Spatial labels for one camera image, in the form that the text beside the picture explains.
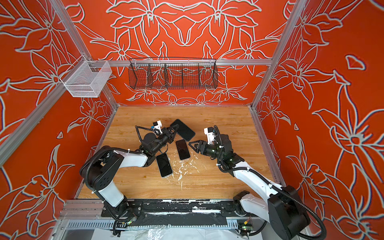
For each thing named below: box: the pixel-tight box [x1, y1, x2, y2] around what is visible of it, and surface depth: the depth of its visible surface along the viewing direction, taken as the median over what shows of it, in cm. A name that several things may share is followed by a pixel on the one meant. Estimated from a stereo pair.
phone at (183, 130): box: [170, 119, 196, 142], surface depth 83 cm
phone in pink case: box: [175, 139, 191, 160], surface depth 97 cm
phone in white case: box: [155, 152, 173, 178], surface depth 87 cm
